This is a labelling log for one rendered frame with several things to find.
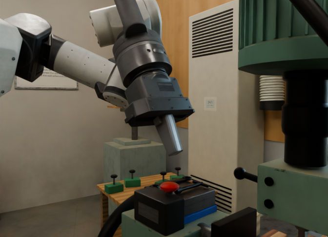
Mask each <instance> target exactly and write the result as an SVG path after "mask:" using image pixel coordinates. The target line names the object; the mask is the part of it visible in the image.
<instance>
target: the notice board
mask: <svg viewBox="0 0 328 237"><path fill-rule="evenodd" d="M14 81H15V89H67V90H78V89H79V88H78V82H77V81H75V80H73V79H70V78H68V77H66V76H63V75H61V74H59V73H57V72H54V71H52V70H50V69H48V68H46V67H44V70H43V74H42V75H41V76H40V77H38V78H37V79H36V80H35V81H34V82H29V81H27V80H24V79H22V78H20V77H18V76H14Z"/></svg>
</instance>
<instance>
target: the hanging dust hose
mask: <svg viewBox="0 0 328 237"><path fill-rule="evenodd" d="M259 78H261V79H260V80H259V81H261V82H259V83H260V86H261V87H260V89H261V90H259V91H261V92H260V94H261V95H260V96H261V97H260V99H261V100H260V110H270V111H281V110H282V106H283V105H284V104H285V100H284V98H285V97H284V95H285V94H283V93H284V90H285V89H284V86H283V85H285V84H284V82H285V81H283V76H264V75H260V77H259Z"/></svg>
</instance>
